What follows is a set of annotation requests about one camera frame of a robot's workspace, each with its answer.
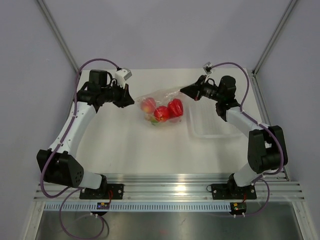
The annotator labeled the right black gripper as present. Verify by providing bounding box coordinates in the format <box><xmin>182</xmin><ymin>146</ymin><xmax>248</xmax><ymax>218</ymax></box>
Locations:
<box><xmin>180</xmin><ymin>75</ymin><xmax>224</xmax><ymax>103</ymax></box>

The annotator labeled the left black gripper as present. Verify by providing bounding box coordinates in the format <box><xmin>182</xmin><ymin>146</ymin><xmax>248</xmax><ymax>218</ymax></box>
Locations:
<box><xmin>100</xmin><ymin>80</ymin><xmax>134</xmax><ymax>109</ymax></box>

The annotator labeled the pink toy peach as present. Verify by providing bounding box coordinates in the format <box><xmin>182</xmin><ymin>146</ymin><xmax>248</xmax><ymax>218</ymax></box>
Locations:
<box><xmin>140</xmin><ymin>97</ymin><xmax>157</xmax><ymax>114</ymax></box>

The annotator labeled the red toy pepper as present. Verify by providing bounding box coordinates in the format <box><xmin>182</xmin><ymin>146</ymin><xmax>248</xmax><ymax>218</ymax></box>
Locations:
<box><xmin>167</xmin><ymin>98</ymin><xmax>184</xmax><ymax>118</ymax></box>

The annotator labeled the white plastic food basket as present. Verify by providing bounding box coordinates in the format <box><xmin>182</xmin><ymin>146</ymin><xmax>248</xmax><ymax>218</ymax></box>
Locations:
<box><xmin>187</xmin><ymin>96</ymin><xmax>249</xmax><ymax>139</ymax></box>

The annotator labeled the clear zip top bag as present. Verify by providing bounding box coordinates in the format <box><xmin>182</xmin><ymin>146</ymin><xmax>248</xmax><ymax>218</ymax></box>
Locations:
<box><xmin>134</xmin><ymin>86</ymin><xmax>187</xmax><ymax>127</ymax></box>

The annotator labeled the yellow green toy mango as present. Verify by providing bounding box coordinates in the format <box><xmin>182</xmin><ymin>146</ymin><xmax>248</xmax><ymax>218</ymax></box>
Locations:
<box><xmin>148</xmin><ymin>116</ymin><xmax>160</xmax><ymax>126</ymax></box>

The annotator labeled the red toy tomato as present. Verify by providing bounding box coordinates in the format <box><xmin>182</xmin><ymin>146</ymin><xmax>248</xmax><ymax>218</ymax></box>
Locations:
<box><xmin>153</xmin><ymin>105</ymin><xmax>170</xmax><ymax>122</ymax></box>

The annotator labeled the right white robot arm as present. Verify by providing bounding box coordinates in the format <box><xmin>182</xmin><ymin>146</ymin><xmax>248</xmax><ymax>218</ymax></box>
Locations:
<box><xmin>180</xmin><ymin>75</ymin><xmax>288</xmax><ymax>198</ymax></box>

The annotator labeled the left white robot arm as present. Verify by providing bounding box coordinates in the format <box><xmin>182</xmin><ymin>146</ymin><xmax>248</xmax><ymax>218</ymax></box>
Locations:
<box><xmin>36</xmin><ymin>68</ymin><xmax>134</xmax><ymax>199</ymax></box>

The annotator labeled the left controller board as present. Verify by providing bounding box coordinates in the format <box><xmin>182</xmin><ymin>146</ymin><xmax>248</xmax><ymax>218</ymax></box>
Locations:
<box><xmin>96</xmin><ymin>202</ymin><xmax>110</xmax><ymax>210</ymax></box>

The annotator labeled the controller board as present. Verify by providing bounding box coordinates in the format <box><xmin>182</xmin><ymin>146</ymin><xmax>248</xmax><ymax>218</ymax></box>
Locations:
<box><xmin>96</xmin><ymin>202</ymin><xmax>110</xmax><ymax>210</ymax></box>
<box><xmin>230</xmin><ymin>202</ymin><xmax>247</xmax><ymax>215</ymax></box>

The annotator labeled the right controller board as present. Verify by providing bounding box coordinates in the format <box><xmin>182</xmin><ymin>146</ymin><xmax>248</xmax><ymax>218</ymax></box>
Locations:
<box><xmin>230</xmin><ymin>202</ymin><xmax>247</xmax><ymax>215</ymax></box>

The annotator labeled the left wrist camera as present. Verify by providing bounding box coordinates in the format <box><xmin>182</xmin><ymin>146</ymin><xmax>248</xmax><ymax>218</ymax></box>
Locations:
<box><xmin>114</xmin><ymin>68</ymin><xmax>132</xmax><ymax>89</ymax></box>

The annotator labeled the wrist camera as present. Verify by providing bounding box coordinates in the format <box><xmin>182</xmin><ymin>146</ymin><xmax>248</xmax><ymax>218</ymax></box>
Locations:
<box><xmin>202</xmin><ymin>62</ymin><xmax>214</xmax><ymax>76</ymax></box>
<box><xmin>114</xmin><ymin>68</ymin><xmax>132</xmax><ymax>89</ymax></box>

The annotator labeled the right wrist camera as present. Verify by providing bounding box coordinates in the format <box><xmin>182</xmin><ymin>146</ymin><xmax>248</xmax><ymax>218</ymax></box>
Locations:
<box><xmin>202</xmin><ymin>62</ymin><xmax>214</xmax><ymax>76</ymax></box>

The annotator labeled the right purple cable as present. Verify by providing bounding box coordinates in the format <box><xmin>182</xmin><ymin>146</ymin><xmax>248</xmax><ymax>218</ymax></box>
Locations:
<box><xmin>204</xmin><ymin>61</ymin><xmax>286</xmax><ymax>218</ymax></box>

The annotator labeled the purple cable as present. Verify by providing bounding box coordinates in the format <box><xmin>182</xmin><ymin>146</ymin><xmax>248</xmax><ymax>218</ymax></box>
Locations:
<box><xmin>204</xmin><ymin>61</ymin><xmax>286</xmax><ymax>218</ymax></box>
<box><xmin>39</xmin><ymin>58</ymin><xmax>121</xmax><ymax>237</ymax></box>

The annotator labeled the aluminium mounting rail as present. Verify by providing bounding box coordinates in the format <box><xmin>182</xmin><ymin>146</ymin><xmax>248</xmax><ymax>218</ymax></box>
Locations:
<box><xmin>33</xmin><ymin>173</ymin><xmax>306</xmax><ymax>202</ymax></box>

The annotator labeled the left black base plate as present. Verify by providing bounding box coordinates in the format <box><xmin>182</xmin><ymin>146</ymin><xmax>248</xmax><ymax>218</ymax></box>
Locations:
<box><xmin>79</xmin><ymin>183</ymin><xmax>125</xmax><ymax>200</ymax></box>

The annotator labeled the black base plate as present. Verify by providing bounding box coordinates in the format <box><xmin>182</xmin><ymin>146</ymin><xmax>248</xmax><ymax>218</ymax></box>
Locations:
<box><xmin>79</xmin><ymin>183</ymin><xmax>125</xmax><ymax>200</ymax></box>
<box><xmin>210</xmin><ymin>183</ymin><xmax>257</xmax><ymax>200</ymax></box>

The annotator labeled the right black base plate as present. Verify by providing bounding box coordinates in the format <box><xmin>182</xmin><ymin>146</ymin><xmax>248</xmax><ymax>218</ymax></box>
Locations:
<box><xmin>210</xmin><ymin>183</ymin><xmax>257</xmax><ymax>200</ymax></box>

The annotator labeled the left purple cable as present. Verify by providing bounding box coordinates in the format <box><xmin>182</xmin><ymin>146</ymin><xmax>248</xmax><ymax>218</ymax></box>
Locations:
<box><xmin>39</xmin><ymin>58</ymin><xmax>121</xmax><ymax>237</ymax></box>

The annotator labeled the white slotted cable duct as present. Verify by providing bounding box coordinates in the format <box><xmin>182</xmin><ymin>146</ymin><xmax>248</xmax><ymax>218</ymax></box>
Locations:
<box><xmin>44</xmin><ymin>202</ymin><xmax>231</xmax><ymax>213</ymax></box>

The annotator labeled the left aluminium frame post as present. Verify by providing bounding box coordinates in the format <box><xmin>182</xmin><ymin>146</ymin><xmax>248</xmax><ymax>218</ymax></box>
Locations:
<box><xmin>34</xmin><ymin>0</ymin><xmax>79</xmax><ymax>73</ymax></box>

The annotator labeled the aluminium frame post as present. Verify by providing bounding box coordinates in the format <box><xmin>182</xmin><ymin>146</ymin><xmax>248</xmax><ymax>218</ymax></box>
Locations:
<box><xmin>34</xmin><ymin>0</ymin><xmax>79</xmax><ymax>73</ymax></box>
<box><xmin>252</xmin><ymin>0</ymin><xmax>300</xmax><ymax>77</ymax></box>

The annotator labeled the right aluminium frame post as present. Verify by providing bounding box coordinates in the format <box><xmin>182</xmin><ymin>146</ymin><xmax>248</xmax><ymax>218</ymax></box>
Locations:
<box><xmin>252</xmin><ymin>0</ymin><xmax>300</xmax><ymax>77</ymax></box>

